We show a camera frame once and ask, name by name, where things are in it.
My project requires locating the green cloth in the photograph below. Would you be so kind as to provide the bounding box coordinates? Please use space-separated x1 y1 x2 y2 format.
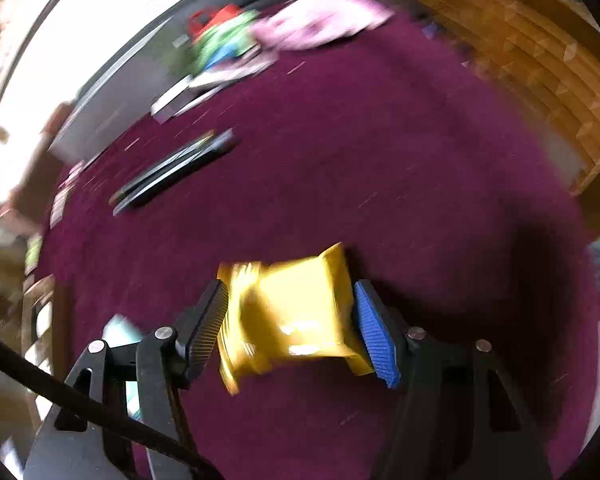
188 10 259 76

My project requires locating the black cable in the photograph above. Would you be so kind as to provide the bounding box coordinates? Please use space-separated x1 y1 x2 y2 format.
0 326 221 480

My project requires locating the teal tissue pack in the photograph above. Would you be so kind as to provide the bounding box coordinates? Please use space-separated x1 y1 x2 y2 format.
102 314 143 422

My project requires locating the brown upholstered chair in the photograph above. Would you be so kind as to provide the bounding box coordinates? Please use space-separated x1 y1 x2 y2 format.
0 101 76 237

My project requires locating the red bag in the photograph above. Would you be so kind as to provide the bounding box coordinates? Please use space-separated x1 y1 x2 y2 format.
187 3 242 40

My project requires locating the cardboard box tray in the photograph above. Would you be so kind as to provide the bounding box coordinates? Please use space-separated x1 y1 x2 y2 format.
19 273 74 430

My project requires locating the pink cloth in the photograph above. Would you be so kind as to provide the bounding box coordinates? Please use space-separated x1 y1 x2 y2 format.
250 0 393 51

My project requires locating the white charger adapter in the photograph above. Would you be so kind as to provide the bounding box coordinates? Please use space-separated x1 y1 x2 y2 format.
150 75 196 125

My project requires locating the toothpaste tube pack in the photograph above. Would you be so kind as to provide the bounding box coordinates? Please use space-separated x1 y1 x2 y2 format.
187 50 278 91

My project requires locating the wooden cabinet counter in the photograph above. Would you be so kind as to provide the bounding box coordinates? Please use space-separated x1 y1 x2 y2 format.
417 0 600 194

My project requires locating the grey long gift box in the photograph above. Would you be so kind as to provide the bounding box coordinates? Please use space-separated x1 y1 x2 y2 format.
50 18 188 166

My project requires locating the white key fob charm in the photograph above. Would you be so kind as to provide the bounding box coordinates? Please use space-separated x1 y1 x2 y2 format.
48 160 85 229

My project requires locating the yellow snack packet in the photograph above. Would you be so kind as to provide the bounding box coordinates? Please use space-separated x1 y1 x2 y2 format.
216 243 374 396

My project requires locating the maroon bed blanket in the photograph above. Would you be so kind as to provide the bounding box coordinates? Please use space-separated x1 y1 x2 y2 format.
38 11 600 474

